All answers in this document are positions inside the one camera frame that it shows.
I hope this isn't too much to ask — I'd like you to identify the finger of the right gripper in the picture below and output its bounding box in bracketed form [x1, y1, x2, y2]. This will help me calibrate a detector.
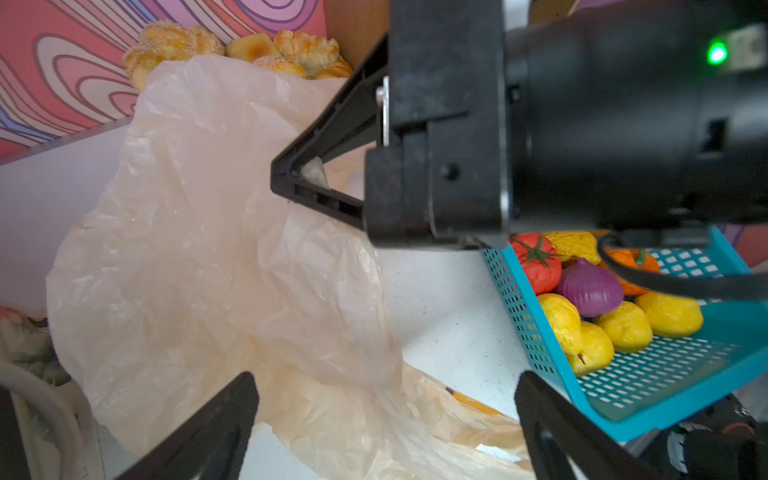
[271, 35, 388, 180]
[270, 174, 364, 231]

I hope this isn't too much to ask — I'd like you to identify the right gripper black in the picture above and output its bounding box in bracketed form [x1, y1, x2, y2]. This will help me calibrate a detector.
[363, 1, 767, 248]

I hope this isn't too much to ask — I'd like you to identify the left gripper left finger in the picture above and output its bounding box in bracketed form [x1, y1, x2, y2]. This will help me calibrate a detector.
[120, 372, 259, 479]

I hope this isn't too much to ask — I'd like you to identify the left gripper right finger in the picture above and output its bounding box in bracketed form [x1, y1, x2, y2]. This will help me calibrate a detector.
[515, 371, 660, 479]

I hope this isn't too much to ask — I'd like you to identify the white canvas tote bag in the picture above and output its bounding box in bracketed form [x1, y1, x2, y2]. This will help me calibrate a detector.
[1, 307, 105, 479]

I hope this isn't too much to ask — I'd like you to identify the translucent beige plastic bag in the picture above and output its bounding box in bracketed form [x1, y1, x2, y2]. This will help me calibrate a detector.
[46, 56, 533, 479]

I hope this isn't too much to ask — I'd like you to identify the striped croissant bread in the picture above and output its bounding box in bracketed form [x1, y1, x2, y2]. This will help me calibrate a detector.
[273, 30, 354, 80]

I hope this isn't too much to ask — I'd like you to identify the teal plastic basket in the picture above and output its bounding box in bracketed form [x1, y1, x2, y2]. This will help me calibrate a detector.
[482, 248, 767, 441]

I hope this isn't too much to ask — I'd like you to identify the wooden shelf unit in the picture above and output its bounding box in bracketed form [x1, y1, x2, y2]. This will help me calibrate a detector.
[324, 0, 390, 67]

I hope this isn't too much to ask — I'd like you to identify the yellow toy lemon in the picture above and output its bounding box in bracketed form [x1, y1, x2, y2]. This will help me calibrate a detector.
[595, 301, 653, 354]
[566, 321, 615, 377]

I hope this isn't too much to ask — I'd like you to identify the oval bread bun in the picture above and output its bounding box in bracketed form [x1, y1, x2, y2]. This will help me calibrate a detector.
[225, 33, 281, 63]

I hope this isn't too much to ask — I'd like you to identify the yellow toy lemon right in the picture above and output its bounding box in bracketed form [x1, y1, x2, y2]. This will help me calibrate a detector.
[595, 301, 653, 354]

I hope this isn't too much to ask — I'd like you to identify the red toy tomato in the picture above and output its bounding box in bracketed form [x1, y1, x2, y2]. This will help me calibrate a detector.
[509, 233, 562, 295]

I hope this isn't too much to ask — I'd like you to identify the purple toy onion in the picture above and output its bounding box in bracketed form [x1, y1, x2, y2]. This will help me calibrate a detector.
[555, 259, 624, 318]

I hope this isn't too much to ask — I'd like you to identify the orange toy pumpkin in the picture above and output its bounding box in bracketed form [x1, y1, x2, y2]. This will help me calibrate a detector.
[599, 248, 662, 298]

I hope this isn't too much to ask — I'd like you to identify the sugared bread roll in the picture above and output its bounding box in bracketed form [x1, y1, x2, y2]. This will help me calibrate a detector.
[122, 20, 225, 92]

